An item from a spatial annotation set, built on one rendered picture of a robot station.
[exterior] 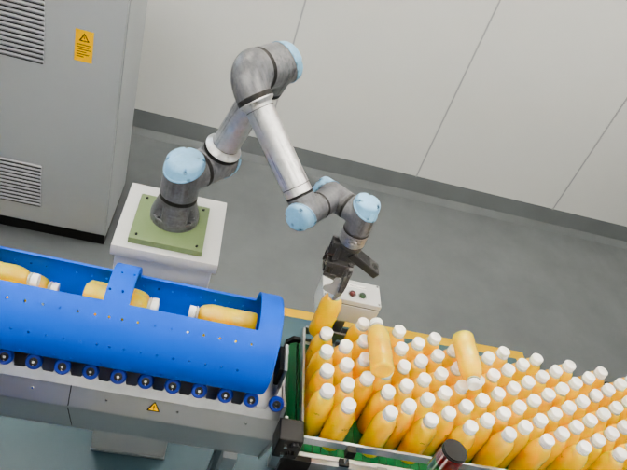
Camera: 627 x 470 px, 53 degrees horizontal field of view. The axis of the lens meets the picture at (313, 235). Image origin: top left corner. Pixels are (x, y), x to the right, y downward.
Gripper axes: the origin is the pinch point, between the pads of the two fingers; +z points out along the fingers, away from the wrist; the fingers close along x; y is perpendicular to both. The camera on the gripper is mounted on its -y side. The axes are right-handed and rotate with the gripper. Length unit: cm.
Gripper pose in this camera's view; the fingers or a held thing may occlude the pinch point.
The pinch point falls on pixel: (336, 292)
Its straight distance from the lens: 191.4
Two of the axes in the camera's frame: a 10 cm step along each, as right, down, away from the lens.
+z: -2.8, 7.4, 6.1
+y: -9.6, -2.2, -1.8
